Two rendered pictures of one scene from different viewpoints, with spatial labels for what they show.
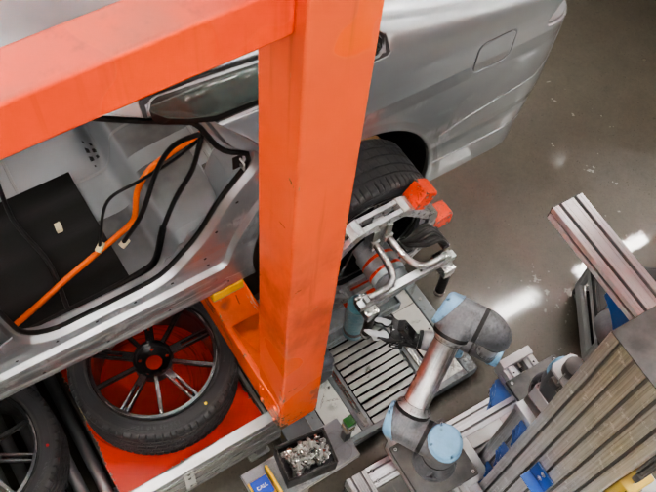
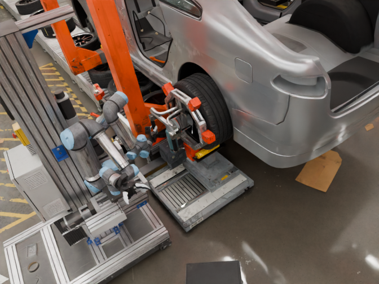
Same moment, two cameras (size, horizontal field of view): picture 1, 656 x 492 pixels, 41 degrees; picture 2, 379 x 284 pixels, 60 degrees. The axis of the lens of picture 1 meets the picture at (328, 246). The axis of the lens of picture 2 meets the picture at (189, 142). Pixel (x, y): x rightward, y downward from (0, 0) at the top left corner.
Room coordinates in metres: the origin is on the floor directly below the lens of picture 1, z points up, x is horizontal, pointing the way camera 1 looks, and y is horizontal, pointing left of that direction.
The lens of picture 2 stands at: (2.09, -2.41, 2.58)
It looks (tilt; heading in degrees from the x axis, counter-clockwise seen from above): 41 degrees down; 102
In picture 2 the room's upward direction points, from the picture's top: 11 degrees counter-clockwise
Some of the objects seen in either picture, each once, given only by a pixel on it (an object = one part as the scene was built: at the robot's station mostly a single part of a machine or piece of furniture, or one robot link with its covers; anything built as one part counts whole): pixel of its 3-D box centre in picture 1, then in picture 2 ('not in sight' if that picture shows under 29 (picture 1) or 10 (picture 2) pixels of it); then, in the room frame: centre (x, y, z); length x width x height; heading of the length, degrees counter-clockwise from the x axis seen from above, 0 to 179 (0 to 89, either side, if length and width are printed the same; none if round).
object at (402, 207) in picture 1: (371, 252); (185, 120); (1.62, -0.17, 0.85); 0.54 x 0.07 x 0.54; 129
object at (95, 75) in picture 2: not in sight; (111, 69); (0.28, 1.78, 0.39); 0.66 x 0.66 x 0.24
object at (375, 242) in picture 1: (373, 266); (164, 105); (1.47, -0.17, 1.03); 0.19 x 0.18 x 0.11; 39
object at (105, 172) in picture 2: not in sight; (109, 175); (1.29, -1.12, 1.21); 0.11 x 0.08 x 0.09; 141
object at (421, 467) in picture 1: (436, 456); (95, 146); (0.87, -0.45, 0.87); 0.15 x 0.15 x 0.10
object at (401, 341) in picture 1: (405, 336); (150, 138); (1.32, -0.33, 0.80); 0.12 x 0.08 x 0.09; 84
